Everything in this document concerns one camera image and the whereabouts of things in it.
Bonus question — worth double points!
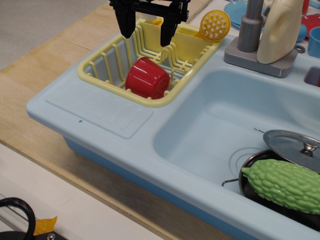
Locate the yellow dish rack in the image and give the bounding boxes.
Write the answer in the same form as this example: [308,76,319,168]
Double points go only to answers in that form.
[77,19,222,108]

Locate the light blue toy sink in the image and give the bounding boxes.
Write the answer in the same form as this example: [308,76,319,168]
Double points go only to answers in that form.
[26,36,320,240]

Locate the blue plastic cup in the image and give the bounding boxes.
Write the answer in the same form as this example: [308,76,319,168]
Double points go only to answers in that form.
[307,27,320,58]

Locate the wooden board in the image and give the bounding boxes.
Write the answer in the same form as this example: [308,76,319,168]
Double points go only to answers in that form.
[0,0,236,240]

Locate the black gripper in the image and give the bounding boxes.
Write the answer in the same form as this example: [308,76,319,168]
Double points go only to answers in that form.
[109,0,190,47]

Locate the cream detergent bottle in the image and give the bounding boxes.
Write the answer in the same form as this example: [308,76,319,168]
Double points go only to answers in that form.
[257,0,304,64]

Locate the green bitter gourd toy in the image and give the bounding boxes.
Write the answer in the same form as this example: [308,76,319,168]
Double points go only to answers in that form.
[241,159,320,215]

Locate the blue plastic plate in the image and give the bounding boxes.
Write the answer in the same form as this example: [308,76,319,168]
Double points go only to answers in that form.
[223,0,266,30]

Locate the steel pot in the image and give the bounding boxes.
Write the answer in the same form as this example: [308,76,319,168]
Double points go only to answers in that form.
[222,150,320,232]

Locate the yellow round scrub brush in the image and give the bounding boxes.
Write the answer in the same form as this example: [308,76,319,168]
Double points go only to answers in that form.
[194,10,231,42]

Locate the steel pot lid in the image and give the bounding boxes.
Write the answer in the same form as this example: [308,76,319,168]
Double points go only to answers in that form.
[263,129,320,173]

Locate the black cable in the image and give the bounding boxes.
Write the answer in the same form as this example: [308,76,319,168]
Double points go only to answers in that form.
[0,197,37,240]

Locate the grey toy faucet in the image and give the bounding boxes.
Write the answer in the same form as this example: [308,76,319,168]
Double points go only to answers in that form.
[223,0,298,78]

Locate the yellow tape piece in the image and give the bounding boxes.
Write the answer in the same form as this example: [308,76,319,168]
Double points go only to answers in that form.
[33,216,58,236]

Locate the red plastic cup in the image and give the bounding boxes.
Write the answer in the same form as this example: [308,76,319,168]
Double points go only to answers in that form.
[125,57,171,100]

